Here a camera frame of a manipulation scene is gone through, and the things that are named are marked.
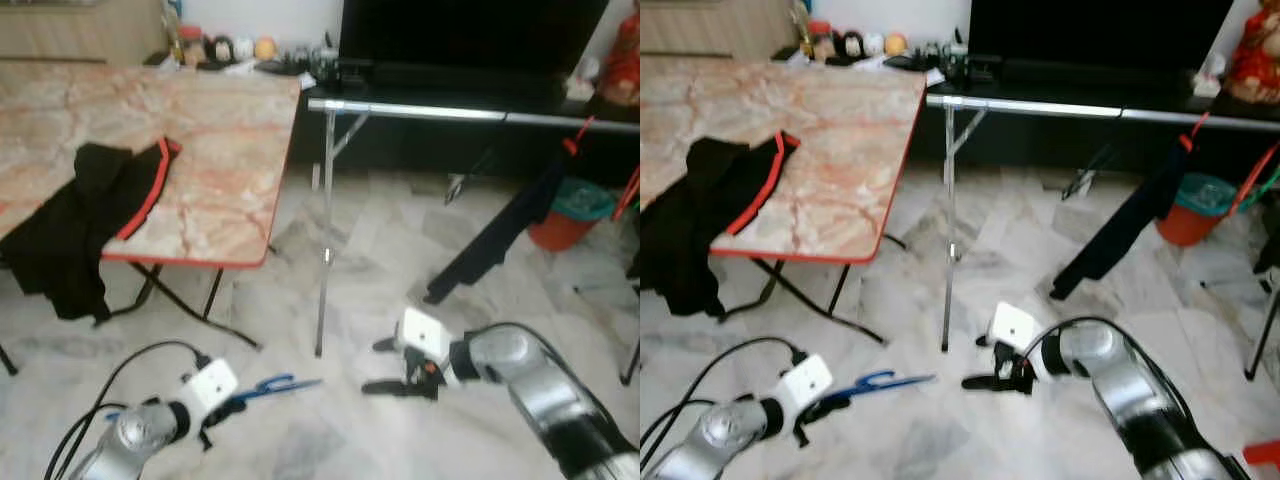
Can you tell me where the red gold figurine statue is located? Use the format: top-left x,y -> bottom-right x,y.
600,10 -> 641,106
1225,0 -> 1280,106

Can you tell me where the black soundbar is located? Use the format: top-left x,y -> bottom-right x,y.
1000,58 -> 1196,91
372,62 -> 567,96

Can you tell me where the silver metal clothes rack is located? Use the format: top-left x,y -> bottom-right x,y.
927,93 -> 1280,381
308,97 -> 641,386

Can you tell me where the orange bin teal liner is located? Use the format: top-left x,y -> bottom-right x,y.
528,178 -> 616,251
1157,172 -> 1241,246

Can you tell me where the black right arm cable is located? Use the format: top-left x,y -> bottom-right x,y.
1020,316 -> 1176,396
450,320 -> 601,401

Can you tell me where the navy blue garment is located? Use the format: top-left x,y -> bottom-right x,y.
425,150 -> 581,306
1050,145 -> 1196,301

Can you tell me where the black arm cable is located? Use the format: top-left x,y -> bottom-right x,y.
1020,316 -> 1176,396
640,335 -> 813,471
45,340 -> 217,480
450,320 -> 601,401

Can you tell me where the light wooden cabinet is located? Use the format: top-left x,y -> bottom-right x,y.
640,0 -> 801,59
0,0 -> 171,67

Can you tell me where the white tissue box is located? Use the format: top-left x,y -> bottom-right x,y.
1195,50 -> 1229,98
575,55 -> 606,101

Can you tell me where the black television console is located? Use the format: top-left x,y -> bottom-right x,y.
290,68 -> 641,183
920,64 -> 1280,177

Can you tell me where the black flat television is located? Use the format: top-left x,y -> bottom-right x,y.
968,0 -> 1236,67
340,0 -> 611,73

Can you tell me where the blue plastic hanger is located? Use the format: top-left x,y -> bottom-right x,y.
825,370 -> 938,403
105,374 -> 323,421

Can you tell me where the black wire hanger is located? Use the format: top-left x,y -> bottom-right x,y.
445,150 -> 501,206
1063,145 -> 1121,201

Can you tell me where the black shorts red waistband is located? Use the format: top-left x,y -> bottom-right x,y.
640,132 -> 801,319
0,138 -> 183,321

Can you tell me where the black desk organizer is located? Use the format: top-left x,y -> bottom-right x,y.
285,40 -> 371,89
915,35 -> 1001,85

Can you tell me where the marble pattern folding table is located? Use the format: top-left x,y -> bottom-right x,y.
640,55 -> 928,346
0,60 -> 303,376

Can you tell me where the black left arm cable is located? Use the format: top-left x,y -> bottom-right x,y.
640,335 -> 813,471
45,340 -> 217,480

